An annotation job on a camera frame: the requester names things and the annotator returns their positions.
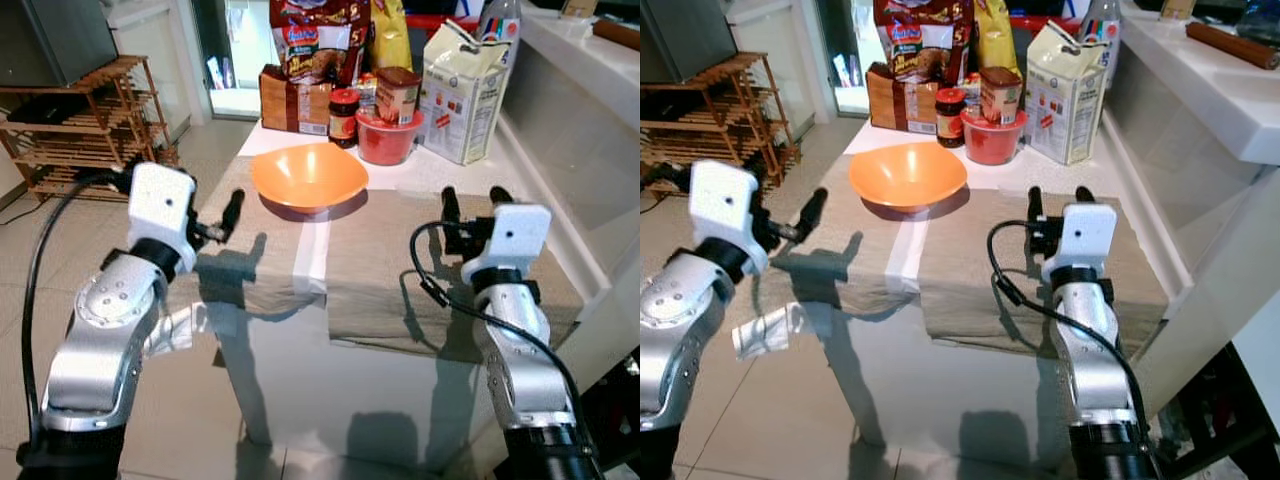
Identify white paper flour bag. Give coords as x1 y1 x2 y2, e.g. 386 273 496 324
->
420 20 509 167
1025 22 1109 167

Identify black metal frame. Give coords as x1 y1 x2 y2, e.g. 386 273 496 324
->
1160 345 1280 480
578 355 641 480

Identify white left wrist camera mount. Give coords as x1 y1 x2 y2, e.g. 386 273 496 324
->
128 162 199 249
690 160 760 250

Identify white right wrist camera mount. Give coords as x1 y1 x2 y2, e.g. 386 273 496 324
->
462 203 553 287
1042 203 1117 287

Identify red plastic container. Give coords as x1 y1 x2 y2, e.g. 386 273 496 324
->
405 12 483 41
1010 14 1087 37

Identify brown cereal bag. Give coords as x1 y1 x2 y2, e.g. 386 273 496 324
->
873 0 977 87
268 0 373 87

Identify clear plastic bottle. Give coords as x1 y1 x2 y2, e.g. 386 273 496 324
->
478 0 523 71
1078 0 1123 89

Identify wooden slatted rack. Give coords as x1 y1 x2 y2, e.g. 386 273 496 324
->
640 52 801 197
0 55 179 203

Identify orange plastic bowl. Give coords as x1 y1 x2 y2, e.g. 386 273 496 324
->
250 143 370 214
848 142 969 213

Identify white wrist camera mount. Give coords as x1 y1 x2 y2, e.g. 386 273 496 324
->
1042 203 1117 287
128 162 199 249
462 203 553 287
690 160 760 250

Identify wooden rolling pin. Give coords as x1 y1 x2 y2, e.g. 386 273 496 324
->
592 18 641 53
1185 22 1280 71

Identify clear blue bottle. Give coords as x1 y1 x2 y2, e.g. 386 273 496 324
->
1238 0 1280 47

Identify beige cloth placemat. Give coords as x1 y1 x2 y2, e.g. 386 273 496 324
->
165 183 331 321
918 190 1170 361
772 183 931 319
325 190 587 363

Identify yellow snack bag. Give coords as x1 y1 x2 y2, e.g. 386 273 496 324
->
975 0 1020 75
368 0 413 73

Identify red-lidded chocolate spread jar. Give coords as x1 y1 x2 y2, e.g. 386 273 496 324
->
935 88 967 149
328 88 361 149

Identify brown-lidded round canister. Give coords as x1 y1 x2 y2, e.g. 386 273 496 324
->
375 67 423 126
980 67 1023 126

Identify white kitchen counter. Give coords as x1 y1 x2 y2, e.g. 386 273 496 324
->
1100 8 1280 421
497 5 641 393

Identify black flat screen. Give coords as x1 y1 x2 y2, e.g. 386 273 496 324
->
640 0 743 86
0 0 119 89

